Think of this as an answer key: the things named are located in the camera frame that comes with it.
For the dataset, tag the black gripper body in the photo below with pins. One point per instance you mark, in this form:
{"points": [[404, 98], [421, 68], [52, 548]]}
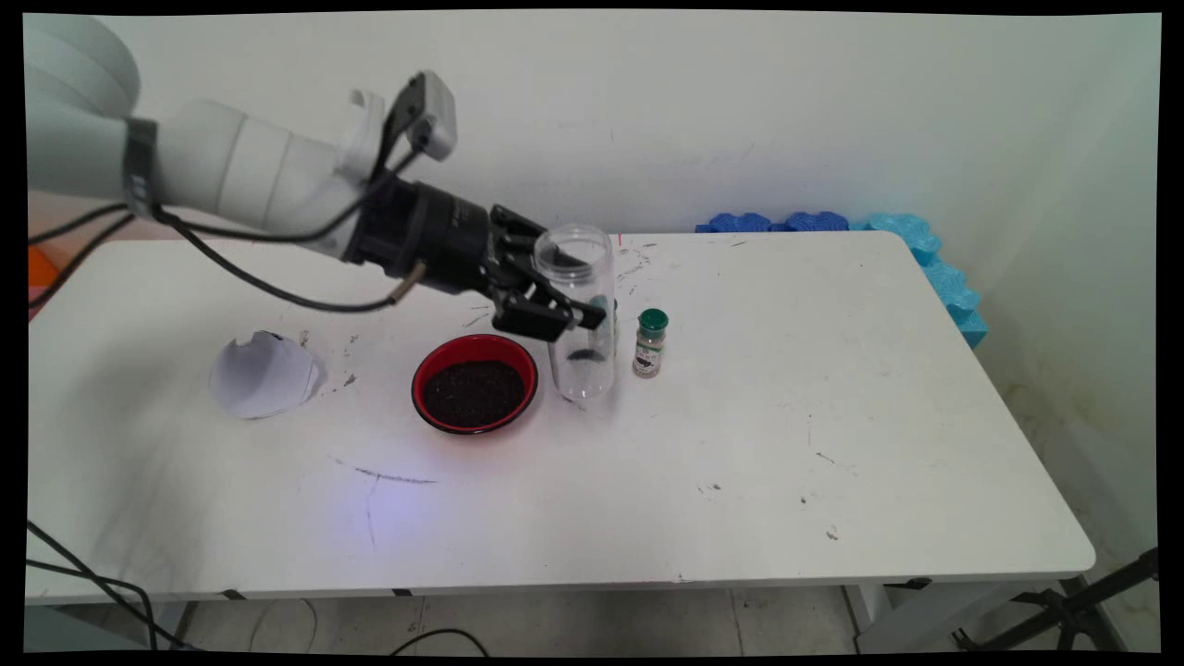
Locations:
{"points": [[435, 236]]}

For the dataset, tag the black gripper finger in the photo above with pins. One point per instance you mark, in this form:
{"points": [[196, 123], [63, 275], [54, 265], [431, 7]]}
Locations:
{"points": [[532, 310], [513, 236]]}

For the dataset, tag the clear plastic jar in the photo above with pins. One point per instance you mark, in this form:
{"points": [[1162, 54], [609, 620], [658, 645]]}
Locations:
{"points": [[583, 375]]}

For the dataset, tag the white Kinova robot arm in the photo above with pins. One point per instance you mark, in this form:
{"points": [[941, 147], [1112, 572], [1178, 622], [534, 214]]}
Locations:
{"points": [[240, 166]]}

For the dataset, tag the red bowl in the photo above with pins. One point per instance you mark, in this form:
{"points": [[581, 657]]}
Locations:
{"points": [[476, 348]]}

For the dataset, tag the green-capped spice bottle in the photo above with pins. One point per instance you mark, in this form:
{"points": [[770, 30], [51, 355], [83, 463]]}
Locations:
{"points": [[652, 333], [603, 304]]}

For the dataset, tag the black seeds heap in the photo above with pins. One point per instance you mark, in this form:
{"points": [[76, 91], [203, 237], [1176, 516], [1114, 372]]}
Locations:
{"points": [[472, 396]]}

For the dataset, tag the dark blue foam mat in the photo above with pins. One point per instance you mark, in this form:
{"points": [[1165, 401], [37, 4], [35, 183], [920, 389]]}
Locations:
{"points": [[816, 222], [735, 223]]}

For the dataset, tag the white paper funnel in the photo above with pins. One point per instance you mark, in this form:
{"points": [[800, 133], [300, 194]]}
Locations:
{"points": [[264, 379]]}

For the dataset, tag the orange box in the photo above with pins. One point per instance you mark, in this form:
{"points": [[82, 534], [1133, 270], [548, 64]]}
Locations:
{"points": [[42, 266]]}

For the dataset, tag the pink box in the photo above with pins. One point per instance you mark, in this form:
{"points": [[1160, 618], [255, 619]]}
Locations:
{"points": [[37, 303]]}

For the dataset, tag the light blue foam mat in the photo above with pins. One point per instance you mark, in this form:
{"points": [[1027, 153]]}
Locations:
{"points": [[934, 268]]}

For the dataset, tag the black tripod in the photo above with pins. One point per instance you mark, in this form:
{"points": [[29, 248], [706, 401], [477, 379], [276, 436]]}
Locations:
{"points": [[1073, 610]]}

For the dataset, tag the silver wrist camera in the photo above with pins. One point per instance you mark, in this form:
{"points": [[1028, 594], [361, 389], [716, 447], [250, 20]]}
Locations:
{"points": [[433, 116]]}

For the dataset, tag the white table leg frame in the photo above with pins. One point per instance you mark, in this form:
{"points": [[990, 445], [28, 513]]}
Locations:
{"points": [[925, 620]]}

